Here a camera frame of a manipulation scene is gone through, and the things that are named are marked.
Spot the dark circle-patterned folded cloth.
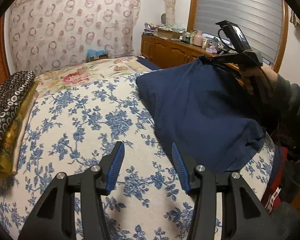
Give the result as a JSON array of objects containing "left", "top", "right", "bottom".
[{"left": 0, "top": 71, "right": 36, "bottom": 144}]

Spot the cardboard box with blue bag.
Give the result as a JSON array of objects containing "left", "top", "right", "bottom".
[{"left": 86, "top": 49, "right": 108, "bottom": 62}]

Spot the grey window blind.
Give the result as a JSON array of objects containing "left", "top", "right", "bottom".
[{"left": 194, "top": 0, "right": 283, "bottom": 63}]

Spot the small white desk fan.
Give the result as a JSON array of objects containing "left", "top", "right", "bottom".
[{"left": 160, "top": 13, "right": 166, "bottom": 25}]

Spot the navy blue bed sheet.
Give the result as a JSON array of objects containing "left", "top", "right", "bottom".
[{"left": 136, "top": 56, "right": 160, "bottom": 71}]

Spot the yellow folded cloth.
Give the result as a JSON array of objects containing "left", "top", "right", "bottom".
[{"left": 0, "top": 81, "right": 39, "bottom": 179}]

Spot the cardboard box on sideboard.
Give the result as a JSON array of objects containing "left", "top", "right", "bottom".
[{"left": 157, "top": 28, "right": 182, "bottom": 40}]

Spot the beige tied window curtain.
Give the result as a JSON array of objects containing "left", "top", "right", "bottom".
[{"left": 165, "top": 0, "right": 176, "bottom": 27}]

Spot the circle-patterned sheer curtain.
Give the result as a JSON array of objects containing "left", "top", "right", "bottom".
[{"left": 8, "top": 0, "right": 140, "bottom": 75}]

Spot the wooden sideboard cabinet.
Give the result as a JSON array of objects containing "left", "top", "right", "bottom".
[{"left": 140, "top": 34, "right": 243, "bottom": 84}]

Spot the navy blue printed t-shirt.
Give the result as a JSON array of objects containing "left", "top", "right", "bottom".
[{"left": 136, "top": 56, "right": 266, "bottom": 173}]

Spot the blue floral white blanket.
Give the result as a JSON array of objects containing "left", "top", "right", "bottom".
[{"left": 0, "top": 71, "right": 276, "bottom": 240}]

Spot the dark grey sleeve forearm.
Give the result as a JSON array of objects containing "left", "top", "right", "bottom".
[{"left": 273, "top": 75, "right": 300, "bottom": 126}]

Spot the right hand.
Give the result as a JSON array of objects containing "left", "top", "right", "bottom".
[{"left": 239, "top": 66, "right": 278, "bottom": 103}]

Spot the pink jug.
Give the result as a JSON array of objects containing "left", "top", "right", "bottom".
[{"left": 193, "top": 30, "right": 203, "bottom": 47}]

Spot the floral pink bed quilt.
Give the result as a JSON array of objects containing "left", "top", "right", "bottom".
[{"left": 36, "top": 56, "right": 150, "bottom": 98}]

